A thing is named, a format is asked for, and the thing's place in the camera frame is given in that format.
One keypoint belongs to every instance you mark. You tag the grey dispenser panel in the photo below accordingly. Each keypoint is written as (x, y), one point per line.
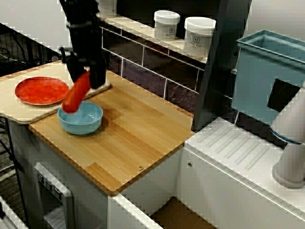
(54, 218)

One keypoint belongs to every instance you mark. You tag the light blue bowl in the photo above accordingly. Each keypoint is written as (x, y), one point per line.
(81, 124)

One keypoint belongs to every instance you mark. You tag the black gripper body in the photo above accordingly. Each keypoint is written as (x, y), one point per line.
(83, 45)

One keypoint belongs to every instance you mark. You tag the red plate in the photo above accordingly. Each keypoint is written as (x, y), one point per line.
(40, 91)

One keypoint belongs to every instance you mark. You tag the red toy sausage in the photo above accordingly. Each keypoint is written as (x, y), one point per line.
(74, 97)

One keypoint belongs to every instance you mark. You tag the pale wooden cutting board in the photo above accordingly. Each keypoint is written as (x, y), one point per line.
(14, 112)

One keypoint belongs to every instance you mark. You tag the blue plastic bin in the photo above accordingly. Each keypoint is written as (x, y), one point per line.
(250, 71)

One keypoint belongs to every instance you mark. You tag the white toy faucet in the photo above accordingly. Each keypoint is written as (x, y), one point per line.
(293, 162)

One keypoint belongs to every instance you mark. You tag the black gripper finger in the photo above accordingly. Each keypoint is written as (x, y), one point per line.
(97, 76)
(76, 71)

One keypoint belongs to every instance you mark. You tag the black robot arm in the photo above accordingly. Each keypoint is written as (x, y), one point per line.
(78, 12)

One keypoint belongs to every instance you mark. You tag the white lidded jar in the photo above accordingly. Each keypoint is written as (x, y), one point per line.
(166, 23)
(199, 38)

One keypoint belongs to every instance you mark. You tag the white toy kitchen unit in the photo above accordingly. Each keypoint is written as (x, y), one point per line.
(214, 181)

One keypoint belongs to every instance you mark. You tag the aluminium frame rail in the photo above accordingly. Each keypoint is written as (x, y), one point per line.
(7, 214)

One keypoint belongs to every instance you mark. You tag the black kitchen hutch frame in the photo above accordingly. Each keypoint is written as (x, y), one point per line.
(221, 71)

